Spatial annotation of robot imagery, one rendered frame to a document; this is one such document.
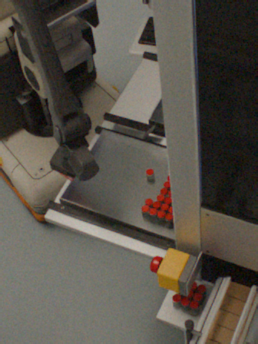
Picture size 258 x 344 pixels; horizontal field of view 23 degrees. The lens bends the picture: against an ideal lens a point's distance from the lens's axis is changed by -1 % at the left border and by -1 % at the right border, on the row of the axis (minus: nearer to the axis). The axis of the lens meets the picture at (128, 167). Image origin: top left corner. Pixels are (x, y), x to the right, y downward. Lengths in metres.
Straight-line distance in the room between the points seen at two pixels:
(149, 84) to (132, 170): 0.34
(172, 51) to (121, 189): 0.81
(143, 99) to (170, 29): 1.00
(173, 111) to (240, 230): 0.34
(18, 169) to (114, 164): 0.91
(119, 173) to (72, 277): 0.94
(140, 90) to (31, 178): 0.79
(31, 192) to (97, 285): 0.46
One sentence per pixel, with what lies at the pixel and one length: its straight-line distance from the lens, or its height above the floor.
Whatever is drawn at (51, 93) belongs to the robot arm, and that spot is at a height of 1.26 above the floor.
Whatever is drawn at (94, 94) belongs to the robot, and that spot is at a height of 0.28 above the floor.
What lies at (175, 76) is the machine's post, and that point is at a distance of 1.02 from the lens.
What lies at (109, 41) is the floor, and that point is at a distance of 3.49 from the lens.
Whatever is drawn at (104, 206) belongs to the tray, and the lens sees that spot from 1.71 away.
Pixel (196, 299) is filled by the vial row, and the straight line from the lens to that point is 1.50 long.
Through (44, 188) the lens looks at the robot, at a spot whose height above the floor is 0.27.
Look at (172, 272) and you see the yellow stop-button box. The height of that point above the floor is 1.03.
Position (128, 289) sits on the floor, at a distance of 2.56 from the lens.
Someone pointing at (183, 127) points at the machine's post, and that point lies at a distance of 1.11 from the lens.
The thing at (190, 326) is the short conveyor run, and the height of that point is 1.00.
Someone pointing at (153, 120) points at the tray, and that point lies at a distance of 1.83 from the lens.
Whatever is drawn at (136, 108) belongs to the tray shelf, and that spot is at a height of 0.88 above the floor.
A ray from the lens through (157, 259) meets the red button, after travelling 1.45.
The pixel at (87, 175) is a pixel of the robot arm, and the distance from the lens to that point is 1.53.
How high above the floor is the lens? 2.29
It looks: 52 degrees down
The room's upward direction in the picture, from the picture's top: 10 degrees counter-clockwise
